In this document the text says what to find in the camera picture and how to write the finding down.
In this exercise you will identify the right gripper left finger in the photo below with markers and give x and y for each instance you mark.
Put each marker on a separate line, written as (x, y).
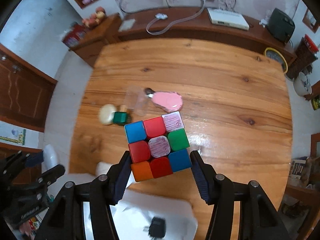
(65, 218)

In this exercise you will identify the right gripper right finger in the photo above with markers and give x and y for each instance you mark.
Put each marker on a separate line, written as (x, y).
(258, 217)

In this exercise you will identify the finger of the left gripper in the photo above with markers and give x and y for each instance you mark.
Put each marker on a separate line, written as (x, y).
(34, 159)
(50, 176)

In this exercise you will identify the black power adapter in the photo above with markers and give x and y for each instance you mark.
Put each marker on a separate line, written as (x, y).
(157, 229)

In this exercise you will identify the colourful rubik's cube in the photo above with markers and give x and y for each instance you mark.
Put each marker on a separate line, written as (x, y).
(158, 146)

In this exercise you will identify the clear plastic box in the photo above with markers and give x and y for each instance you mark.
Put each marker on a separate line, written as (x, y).
(136, 100)

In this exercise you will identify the pink pear-shaped tape dispenser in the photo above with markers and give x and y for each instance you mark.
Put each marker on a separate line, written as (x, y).
(168, 101)

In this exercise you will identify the white plastic tray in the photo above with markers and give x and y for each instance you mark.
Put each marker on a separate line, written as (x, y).
(133, 214)

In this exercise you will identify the brown wooden door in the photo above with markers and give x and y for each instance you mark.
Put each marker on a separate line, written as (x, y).
(26, 92)

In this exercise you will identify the gold round compact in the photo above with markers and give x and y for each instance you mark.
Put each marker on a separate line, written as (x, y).
(106, 114)

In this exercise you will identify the green square box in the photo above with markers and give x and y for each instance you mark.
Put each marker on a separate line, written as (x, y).
(121, 118)

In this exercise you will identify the red tissue box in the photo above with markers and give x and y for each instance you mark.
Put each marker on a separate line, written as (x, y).
(74, 35)

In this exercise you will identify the wooden side cabinet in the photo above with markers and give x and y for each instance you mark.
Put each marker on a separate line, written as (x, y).
(89, 48)

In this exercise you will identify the fruit pile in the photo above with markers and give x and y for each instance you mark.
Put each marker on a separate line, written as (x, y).
(94, 19)

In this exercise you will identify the black speaker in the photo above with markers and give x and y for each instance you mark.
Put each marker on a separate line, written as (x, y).
(280, 26)

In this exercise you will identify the white router box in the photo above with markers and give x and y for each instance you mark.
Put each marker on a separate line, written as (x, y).
(227, 18)

